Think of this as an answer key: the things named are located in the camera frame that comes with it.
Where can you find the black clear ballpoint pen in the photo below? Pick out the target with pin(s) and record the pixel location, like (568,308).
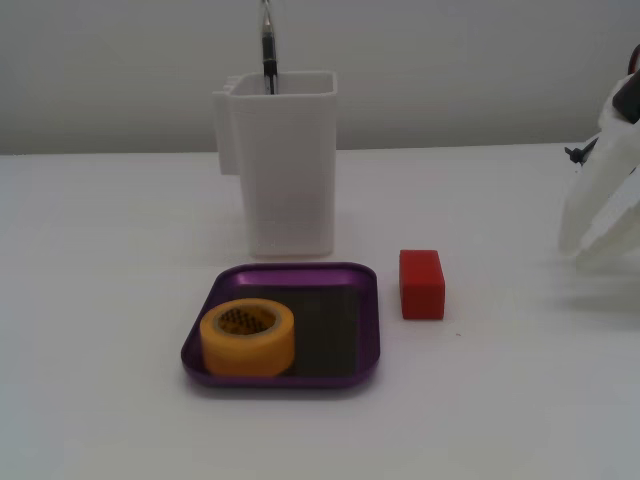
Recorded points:
(268,50)

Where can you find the yellow tape roll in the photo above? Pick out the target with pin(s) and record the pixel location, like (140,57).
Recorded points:
(247,350)

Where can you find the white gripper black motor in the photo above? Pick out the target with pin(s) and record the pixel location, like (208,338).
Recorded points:
(607,192)

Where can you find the red rectangular block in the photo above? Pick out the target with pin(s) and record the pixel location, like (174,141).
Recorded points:
(422,290)

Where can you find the white plastic box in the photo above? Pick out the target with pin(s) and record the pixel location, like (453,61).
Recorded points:
(285,175)

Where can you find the purple metal tray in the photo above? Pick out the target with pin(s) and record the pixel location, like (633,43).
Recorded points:
(330,330)

